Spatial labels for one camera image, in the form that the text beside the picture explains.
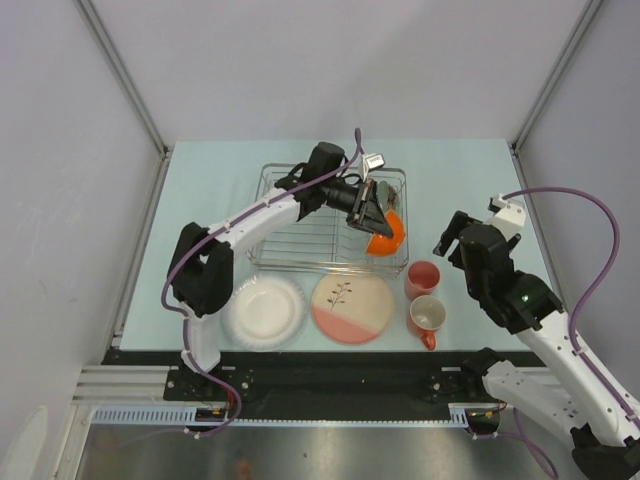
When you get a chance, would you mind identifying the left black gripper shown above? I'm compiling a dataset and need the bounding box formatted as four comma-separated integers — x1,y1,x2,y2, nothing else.
320,178,392,239

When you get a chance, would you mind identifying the white bowl orange outside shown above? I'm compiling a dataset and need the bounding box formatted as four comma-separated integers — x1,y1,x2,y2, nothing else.
365,210,406,257

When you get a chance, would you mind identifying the green ceramic bowl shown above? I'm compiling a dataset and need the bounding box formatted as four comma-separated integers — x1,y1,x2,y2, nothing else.
377,181,401,213

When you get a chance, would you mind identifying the metal wire dish rack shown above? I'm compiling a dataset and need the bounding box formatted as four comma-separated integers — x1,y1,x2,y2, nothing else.
247,163,409,277

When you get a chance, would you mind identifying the white scalloped plate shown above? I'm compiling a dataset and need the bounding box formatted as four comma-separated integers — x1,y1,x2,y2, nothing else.
222,274,307,353

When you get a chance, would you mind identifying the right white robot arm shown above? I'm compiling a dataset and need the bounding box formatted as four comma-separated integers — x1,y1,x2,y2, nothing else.
433,204,639,479

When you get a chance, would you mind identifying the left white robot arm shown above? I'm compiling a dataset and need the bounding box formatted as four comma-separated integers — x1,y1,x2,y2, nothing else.
161,142,405,400

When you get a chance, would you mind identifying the coral pink cup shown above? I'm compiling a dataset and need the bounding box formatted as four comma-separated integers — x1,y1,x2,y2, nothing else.
404,260,441,301

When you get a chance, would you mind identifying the orange mug white inside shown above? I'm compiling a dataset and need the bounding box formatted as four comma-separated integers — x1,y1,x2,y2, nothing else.
407,295,447,351

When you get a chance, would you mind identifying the pink beige leaf plate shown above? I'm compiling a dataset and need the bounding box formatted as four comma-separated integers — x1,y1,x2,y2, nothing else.
311,274,395,346

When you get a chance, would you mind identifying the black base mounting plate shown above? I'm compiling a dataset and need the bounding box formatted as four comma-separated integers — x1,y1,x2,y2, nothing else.
101,347,551,421

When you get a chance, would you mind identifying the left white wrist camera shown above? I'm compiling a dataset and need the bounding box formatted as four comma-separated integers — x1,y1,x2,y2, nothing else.
358,153,386,181

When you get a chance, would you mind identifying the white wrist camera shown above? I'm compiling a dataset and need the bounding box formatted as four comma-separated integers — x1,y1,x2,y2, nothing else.
358,153,386,181
486,195,527,241

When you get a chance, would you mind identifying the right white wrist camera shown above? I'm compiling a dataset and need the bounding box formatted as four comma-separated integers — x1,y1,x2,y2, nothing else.
486,195,527,241

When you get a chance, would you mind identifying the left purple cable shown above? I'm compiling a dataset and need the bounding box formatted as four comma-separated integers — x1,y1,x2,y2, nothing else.
159,127,364,441

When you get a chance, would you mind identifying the right aluminium frame post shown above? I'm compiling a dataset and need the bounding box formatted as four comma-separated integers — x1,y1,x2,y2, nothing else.
514,0,604,149

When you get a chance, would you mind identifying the aluminium frame post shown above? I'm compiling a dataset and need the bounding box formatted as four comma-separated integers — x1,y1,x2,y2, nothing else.
74,0,169,156
514,0,604,149

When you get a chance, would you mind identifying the white slotted cable duct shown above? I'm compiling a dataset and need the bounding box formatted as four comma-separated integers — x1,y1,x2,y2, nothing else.
92,405,469,428

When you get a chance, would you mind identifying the left aluminium frame post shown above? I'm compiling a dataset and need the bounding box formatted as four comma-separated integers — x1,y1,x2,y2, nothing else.
74,0,169,156

